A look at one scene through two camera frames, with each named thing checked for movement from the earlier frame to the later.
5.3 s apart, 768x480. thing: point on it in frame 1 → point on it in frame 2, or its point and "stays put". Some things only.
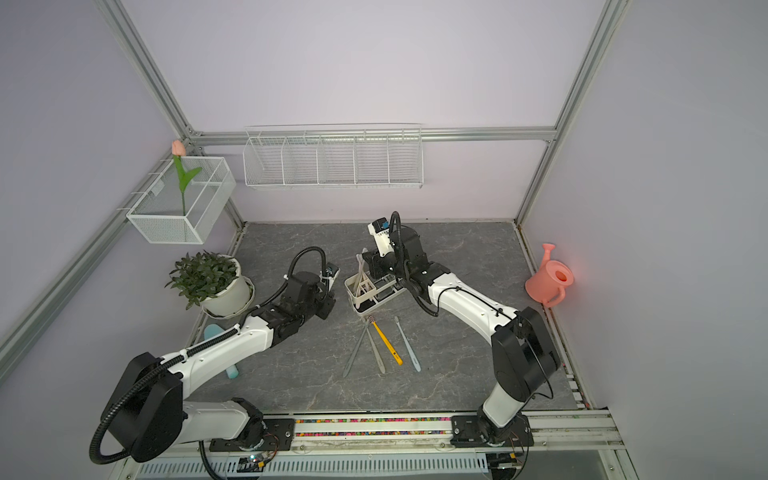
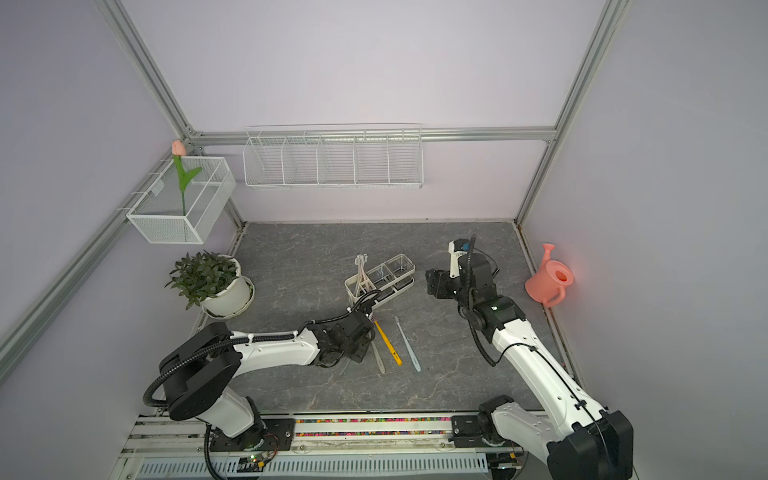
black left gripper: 329,302 → 359,355
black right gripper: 373,261 → 438,282
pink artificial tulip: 184,178 stays put
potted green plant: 214,280 stays put
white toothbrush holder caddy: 367,294 stays put
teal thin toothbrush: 412,355 stays put
